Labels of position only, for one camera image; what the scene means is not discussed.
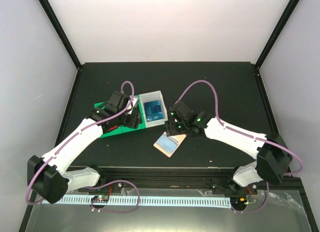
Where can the black frame post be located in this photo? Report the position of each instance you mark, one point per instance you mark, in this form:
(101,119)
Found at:
(60,32)
(281,23)

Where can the tan leather card holder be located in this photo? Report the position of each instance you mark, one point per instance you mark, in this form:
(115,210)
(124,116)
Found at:
(169,144)

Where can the white slotted cable duct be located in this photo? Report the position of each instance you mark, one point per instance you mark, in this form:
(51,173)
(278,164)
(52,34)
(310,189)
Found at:
(151,201)

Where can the white bin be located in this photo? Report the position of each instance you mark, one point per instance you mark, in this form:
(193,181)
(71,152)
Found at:
(152,96)

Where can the black frame post right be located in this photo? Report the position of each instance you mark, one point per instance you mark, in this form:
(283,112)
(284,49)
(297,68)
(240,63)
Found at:
(281,23)

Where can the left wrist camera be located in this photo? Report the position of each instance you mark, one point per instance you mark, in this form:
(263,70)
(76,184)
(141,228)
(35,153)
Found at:
(134,104)

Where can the green bin middle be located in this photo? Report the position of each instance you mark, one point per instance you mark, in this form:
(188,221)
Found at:
(142,125)

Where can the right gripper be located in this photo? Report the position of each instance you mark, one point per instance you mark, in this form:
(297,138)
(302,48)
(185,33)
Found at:
(170,128)

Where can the green bin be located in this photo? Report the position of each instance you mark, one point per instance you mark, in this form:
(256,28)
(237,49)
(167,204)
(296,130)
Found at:
(114,131)
(142,125)

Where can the circuit board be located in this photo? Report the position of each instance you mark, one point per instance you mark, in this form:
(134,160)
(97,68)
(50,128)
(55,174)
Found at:
(99,199)
(242,201)

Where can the left circuit board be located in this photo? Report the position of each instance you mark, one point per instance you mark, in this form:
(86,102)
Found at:
(99,199)

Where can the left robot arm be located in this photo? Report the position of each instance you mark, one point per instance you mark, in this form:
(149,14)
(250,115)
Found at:
(48,175)

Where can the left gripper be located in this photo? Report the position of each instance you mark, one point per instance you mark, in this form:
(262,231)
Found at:
(135,121)

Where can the black frame post left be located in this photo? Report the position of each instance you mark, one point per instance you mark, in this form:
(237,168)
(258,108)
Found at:
(60,32)

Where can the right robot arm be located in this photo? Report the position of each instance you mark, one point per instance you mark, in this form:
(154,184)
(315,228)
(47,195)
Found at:
(271,159)

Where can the right circuit board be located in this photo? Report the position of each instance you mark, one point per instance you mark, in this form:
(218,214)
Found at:
(242,201)

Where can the green bin left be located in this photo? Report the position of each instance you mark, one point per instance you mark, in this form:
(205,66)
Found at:
(114,131)

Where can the blue card stack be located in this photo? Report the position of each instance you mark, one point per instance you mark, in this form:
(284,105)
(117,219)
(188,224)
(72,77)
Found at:
(153,110)

